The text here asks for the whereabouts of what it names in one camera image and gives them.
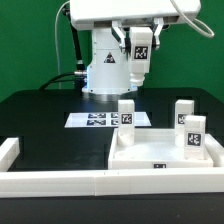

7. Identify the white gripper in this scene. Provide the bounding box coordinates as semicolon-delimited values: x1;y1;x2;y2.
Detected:
69;0;202;54

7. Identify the white square table top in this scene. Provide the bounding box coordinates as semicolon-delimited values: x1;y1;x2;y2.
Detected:
108;128;213;169

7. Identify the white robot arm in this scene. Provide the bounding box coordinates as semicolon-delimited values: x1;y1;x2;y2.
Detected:
70;0;201;100

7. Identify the white marker sheet with tags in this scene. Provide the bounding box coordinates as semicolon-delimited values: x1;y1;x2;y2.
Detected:
65;112;151;128

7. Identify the white U-shaped obstacle fence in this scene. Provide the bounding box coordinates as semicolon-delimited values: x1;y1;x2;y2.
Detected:
0;136;224;198

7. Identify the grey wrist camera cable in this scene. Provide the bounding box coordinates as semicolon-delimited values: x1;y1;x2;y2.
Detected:
169;0;215;39

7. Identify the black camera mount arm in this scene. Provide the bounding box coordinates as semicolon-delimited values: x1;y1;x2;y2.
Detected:
62;6;86;77

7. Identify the white cable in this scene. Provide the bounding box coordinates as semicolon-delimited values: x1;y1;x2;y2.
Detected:
54;0;73;90

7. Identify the black cable bundle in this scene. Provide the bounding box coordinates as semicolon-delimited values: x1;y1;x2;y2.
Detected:
39;73;88;91

